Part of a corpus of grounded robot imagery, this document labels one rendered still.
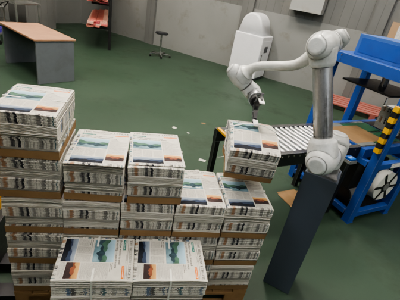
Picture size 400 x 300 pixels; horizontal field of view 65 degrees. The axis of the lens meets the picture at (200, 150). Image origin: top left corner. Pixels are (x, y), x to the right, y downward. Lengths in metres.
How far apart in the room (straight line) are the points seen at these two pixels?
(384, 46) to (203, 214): 2.40
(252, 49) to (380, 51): 4.94
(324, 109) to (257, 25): 6.42
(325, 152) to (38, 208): 1.51
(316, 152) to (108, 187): 1.10
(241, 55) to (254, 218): 6.62
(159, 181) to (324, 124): 0.92
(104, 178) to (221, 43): 7.96
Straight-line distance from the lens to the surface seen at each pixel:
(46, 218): 1.85
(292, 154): 2.72
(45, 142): 1.58
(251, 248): 2.07
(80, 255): 1.78
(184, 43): 9.90
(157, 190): 1.66
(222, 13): 9.29
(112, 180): 1.63
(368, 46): 3.56
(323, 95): 1.76
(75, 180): 1.66
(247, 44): 8.13
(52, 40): 5.86
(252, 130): 1.90
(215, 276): 2.18
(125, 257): 1.76
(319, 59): 1.72
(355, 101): 4.19
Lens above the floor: 1.90
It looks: 27 degrees down
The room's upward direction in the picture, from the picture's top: 11 degrees clockwise
